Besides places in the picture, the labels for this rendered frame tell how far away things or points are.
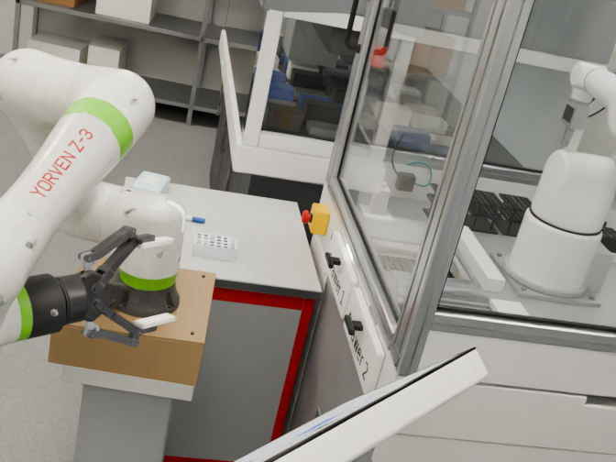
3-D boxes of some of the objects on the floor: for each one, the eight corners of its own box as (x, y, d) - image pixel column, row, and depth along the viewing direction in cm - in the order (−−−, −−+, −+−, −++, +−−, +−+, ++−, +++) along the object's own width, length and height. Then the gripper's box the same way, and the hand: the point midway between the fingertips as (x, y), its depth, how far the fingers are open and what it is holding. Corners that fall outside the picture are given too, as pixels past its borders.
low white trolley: (78, 487, 249) (107, 263, 219) (100, 367, 305) (125, 176, 274) (269, 501, 261) (322, 291, 230) (256, 383, 316) (297, 202, 286)
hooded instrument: (194, 366, 318) (288, -132, 248) (194, 182, 485) (250, -147, 414) (488, 397, 342) (649, -49, 272) (391, 213, 509) (477, -94, 438)
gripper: (39, 218, 128) (158, 203, 142) (47, 371, 133) (160, 342, 148) (62, 226, 123) (183, 209, 137) (70, 386, 128) (185, 353, 142)
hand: (166, 280), depth 142 cm, fingers open, 13 cm apart
